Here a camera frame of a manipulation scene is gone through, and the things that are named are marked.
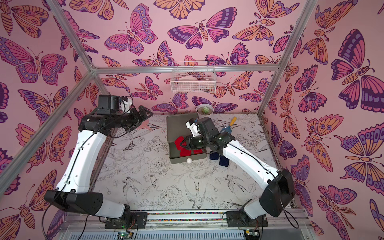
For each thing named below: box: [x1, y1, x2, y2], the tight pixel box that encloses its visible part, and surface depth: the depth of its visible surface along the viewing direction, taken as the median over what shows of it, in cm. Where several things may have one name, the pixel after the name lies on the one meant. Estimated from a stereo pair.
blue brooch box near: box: [219, 155, 230, 167], surface depth 96 cm
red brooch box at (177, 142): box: [174, 136, 187, 151], surface depth 77 cm
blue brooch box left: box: [209, 152, 219, 160], surface depth 94 cm
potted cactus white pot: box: [196, 103, 214, 120], surface depth 111 cm
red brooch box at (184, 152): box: [180, 148, 192, 157], surface depth 81 cm
